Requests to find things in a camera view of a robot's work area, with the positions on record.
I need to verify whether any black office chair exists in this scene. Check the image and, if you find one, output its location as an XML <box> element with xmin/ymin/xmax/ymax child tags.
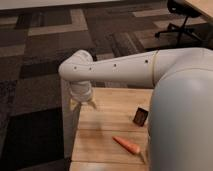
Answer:
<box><xmin>154</xmin><ymin>0</ymin><xmax>203</xmax><ymax>47</ymax></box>

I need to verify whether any orange carrot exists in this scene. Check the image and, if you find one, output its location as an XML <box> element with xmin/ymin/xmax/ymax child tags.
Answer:
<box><xmin>112</xmin><ymin>136</ymin><xmax>146</xmax><ymax>163</ymax></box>

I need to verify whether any small dark brown block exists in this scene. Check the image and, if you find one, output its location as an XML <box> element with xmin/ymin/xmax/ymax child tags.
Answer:
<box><xmin>133</xmin><ymin>108</ymin><xmax>148</xmax><ymax>127</ymax></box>

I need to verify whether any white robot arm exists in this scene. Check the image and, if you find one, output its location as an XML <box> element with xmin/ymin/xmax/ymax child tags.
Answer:
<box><xmin>58</xmin><ymin>47</ymin><xmax>213</xmax><ymax>171</ymax></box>

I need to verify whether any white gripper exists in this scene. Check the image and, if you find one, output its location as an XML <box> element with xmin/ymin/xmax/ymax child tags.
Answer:
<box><xmin>70</xmin><ymin>81</ymin><xmax>97</xmax><ymax>111</ymax></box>

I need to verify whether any light wooden desk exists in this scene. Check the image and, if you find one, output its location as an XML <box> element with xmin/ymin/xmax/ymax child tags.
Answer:
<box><xmin>184</xmin><ymin>0</ymin><xmax>213</xmax><ymax>50</ymax></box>

